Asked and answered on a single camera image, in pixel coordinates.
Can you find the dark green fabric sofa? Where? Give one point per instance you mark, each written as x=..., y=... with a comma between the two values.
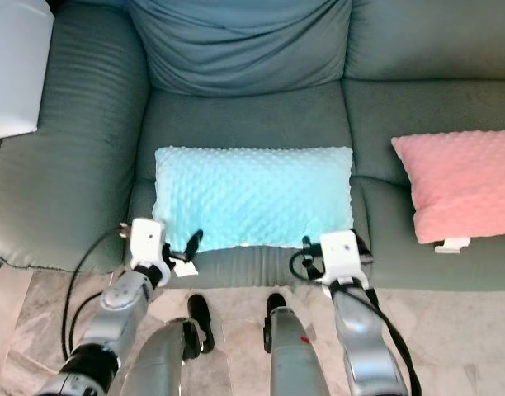
x=71, y=181

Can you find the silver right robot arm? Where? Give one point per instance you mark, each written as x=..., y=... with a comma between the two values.
x=364, y=338

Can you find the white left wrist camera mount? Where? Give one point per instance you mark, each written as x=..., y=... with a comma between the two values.
x=147, y=241

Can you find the silver right robot leg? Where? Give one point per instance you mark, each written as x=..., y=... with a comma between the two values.
x=298, y=355

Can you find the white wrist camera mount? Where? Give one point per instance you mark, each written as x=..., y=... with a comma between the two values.
x=340, y=254
x=147, y=241

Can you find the silver left robot leg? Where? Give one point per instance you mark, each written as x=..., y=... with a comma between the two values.
x=170, y=355

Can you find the blue-grey back cushion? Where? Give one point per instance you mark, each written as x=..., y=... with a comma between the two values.
x=240, y=45

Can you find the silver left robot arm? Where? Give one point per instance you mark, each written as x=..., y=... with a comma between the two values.
x=120, y=318

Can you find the pink dotted pillow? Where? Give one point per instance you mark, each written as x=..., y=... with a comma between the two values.
x=463, y=181

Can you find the silver robot leg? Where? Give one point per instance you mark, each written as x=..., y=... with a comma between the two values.
x=298, y=355
x=170, y=355

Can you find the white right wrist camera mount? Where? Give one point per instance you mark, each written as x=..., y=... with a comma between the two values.
x=340, y=254

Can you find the light blue dotted pillow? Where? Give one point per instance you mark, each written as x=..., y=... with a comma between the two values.
x=252, y=198

